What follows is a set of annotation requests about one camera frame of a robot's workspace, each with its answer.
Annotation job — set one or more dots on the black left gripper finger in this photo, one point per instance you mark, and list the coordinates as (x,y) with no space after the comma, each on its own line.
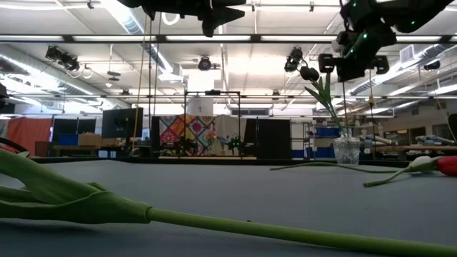
(219,21)

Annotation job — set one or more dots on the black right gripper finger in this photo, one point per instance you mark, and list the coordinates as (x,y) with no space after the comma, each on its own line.
(362,71)
(343,73)

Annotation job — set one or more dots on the red artificial tulip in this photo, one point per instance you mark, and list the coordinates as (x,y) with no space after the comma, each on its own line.
(449,166)

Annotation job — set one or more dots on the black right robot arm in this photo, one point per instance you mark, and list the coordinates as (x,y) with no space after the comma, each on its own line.
(421,14)

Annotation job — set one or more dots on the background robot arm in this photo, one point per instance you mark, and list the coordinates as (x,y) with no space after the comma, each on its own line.
(233,142)

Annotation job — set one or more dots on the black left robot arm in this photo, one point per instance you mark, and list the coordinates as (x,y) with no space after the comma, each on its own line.
(3,96)

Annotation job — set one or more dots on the clear glass vase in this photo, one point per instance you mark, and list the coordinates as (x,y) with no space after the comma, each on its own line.
(346,151)

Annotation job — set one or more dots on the black artificial tulip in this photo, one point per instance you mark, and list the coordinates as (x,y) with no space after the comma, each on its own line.
(309,73)

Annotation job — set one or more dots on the white air vent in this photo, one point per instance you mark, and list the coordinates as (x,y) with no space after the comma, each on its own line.
(407,53)

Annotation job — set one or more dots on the blue bin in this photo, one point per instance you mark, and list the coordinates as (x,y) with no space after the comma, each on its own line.
(68,139)
(326,132)

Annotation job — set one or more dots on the wooden background table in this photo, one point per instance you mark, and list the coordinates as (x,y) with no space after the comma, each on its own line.
(410,148)

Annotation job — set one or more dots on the black panel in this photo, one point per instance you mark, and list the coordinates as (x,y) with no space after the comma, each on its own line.
(267,138)

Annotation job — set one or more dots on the colourful patterned quilt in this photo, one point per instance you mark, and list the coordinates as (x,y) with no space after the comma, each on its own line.
(187,135)

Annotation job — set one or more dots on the black monitor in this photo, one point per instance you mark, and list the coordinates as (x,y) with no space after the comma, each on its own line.
(122,123)

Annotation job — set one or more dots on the blue table mat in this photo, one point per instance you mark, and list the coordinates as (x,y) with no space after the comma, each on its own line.
(250,192)

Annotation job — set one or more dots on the cardboard box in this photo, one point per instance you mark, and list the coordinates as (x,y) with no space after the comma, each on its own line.
(89,139)

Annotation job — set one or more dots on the orange cloth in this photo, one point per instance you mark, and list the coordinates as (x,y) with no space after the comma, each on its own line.
(28,132)

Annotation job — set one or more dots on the large foreground green stem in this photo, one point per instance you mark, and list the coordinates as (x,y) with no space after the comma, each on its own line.
(89,207)

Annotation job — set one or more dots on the black ceiling camera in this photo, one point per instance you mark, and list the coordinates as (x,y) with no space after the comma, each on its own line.
(293,60)
(204,63)
(62,59)

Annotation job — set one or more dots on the black metal frame stand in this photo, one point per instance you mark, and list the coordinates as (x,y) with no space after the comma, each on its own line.
(212,92)

